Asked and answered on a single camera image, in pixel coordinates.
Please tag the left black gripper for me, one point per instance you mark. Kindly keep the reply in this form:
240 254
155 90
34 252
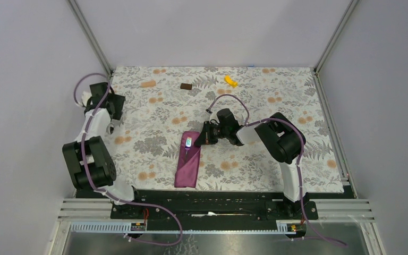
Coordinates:
118 100

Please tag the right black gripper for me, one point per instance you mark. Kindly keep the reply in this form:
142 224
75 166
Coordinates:
205 137

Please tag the purple cloth napkin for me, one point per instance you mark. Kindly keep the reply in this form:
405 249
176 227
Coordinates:
187 172

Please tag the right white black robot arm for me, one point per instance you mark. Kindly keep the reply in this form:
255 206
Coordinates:
282 139

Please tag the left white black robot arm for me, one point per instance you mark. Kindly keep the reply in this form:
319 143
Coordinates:
87 158

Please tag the orange toy block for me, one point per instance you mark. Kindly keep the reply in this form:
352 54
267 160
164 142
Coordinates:
148 84

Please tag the floral patterned table mat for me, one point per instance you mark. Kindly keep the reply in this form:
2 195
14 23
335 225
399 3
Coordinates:
145 146

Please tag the brown toy block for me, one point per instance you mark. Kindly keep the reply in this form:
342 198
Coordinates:
186 86

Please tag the yellow toy piece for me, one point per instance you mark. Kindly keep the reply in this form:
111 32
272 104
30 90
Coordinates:
230 82

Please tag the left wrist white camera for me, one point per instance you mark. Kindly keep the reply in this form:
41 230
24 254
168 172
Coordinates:
85 96

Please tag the left aluminium frame post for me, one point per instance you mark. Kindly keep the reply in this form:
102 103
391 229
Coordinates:
90 37

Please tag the aluminium frame post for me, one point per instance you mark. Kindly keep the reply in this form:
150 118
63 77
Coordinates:
336 34
90 37

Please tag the right aluminium frame post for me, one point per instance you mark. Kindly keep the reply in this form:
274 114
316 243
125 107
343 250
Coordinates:
336 34

